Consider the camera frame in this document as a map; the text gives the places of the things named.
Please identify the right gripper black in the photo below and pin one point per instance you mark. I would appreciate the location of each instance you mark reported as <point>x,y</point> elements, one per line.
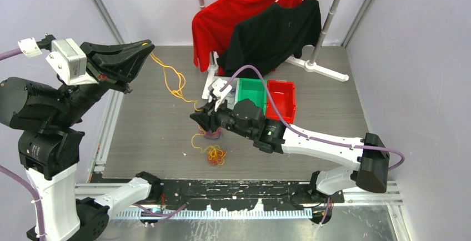
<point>208,118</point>

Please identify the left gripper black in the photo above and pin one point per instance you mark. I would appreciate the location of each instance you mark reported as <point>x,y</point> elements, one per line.
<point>119,61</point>

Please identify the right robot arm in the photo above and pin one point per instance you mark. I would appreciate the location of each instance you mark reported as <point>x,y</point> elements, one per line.
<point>364,162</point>

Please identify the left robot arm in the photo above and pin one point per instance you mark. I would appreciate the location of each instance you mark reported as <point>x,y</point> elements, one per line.
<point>49,146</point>

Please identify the white plastic bin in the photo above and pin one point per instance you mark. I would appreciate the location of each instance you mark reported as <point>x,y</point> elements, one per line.
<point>231,98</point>

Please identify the green plastic bin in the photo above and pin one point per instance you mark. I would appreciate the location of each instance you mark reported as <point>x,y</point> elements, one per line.
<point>252,89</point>

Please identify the red plastic bin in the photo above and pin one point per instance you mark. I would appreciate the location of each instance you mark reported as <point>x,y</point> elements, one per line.
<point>283,94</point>

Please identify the red t-shirt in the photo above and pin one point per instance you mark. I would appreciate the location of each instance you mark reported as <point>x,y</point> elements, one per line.
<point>212,27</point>

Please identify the black t-shirt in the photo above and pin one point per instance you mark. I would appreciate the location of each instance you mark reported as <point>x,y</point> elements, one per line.
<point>266,40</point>

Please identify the white clothes rack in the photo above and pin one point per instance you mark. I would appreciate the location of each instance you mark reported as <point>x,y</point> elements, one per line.
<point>308,65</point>

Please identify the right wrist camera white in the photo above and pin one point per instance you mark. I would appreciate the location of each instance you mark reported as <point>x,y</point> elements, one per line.
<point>218,91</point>

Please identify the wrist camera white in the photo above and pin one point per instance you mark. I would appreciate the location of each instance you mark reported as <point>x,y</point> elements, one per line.
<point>218,91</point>
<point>65,56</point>

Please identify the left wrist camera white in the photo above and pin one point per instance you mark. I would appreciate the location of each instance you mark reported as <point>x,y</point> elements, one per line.
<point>65,56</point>

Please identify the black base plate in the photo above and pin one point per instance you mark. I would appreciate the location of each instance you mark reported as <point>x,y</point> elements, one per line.
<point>236,195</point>

